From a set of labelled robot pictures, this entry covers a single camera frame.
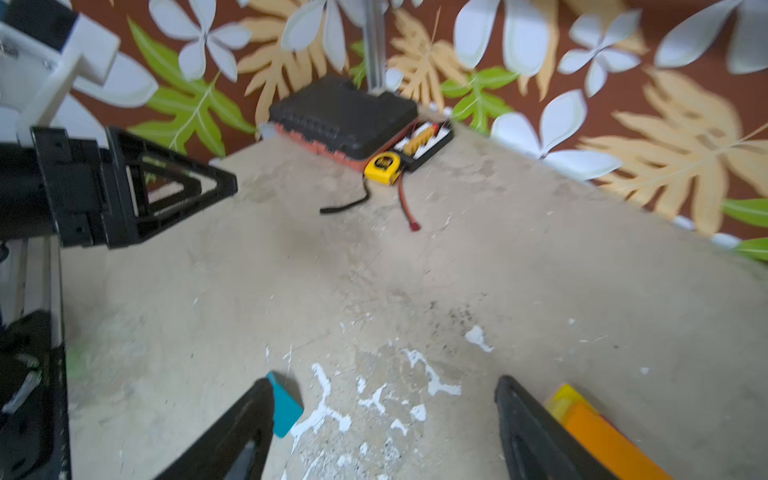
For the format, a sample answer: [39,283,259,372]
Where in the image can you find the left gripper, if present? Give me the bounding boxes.
[1,127,238,248]

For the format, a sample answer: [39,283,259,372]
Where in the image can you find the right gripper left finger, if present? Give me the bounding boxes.
[158,378,275,479]

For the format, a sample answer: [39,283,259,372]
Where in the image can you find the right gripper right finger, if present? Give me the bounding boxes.
[494,375,615,479]

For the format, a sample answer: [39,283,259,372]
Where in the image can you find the teal wood block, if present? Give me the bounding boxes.
[266,371,304,438]

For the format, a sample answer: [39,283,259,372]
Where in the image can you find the orange wood block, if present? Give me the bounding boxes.
[563,402,672,480]

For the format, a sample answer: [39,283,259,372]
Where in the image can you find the yellow long block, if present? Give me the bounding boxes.
[544,383,598,423]

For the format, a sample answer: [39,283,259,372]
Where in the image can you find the black and red tool case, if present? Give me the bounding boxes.
[269,76,418,172]

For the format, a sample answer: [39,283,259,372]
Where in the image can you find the yellow tape measure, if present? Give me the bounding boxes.
[364,151,403,185]

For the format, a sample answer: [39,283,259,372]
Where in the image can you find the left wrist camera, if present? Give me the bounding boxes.
[1,0,120,147]

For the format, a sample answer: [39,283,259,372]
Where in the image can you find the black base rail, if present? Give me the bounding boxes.
[0,236,73,480]

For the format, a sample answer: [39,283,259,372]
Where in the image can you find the red black cable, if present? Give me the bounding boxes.
[397,179,422,233]

